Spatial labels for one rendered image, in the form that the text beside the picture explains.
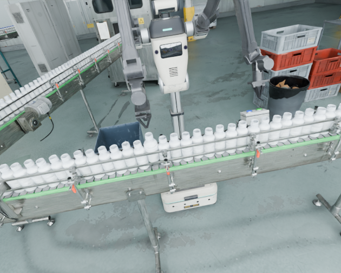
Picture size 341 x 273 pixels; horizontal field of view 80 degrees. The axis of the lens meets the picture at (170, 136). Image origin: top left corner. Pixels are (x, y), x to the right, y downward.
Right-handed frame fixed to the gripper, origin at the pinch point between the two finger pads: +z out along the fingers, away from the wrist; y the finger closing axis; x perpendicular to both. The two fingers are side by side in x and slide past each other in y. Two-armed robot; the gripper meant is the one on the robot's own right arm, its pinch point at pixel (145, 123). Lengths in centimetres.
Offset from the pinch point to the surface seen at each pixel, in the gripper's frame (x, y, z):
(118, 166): -18.0, 3.7, 19.8
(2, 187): -74, 5, 19
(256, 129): 54, 3, 13
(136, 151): -7.3, 2.9, 13.6
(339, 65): 284, -185, 74
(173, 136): 12.0, -1.5, 11.9
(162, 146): 5.7, 2.9, 13.3
